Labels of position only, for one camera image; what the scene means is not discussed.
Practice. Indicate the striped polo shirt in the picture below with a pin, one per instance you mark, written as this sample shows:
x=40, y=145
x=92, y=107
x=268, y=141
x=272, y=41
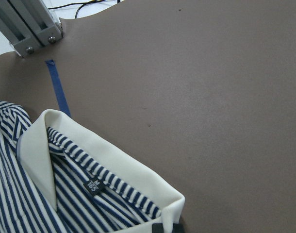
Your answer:
x=56, y=176

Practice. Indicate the aluminium frame post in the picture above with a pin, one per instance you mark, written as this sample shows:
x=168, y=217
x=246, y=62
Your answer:
x=28, y=25

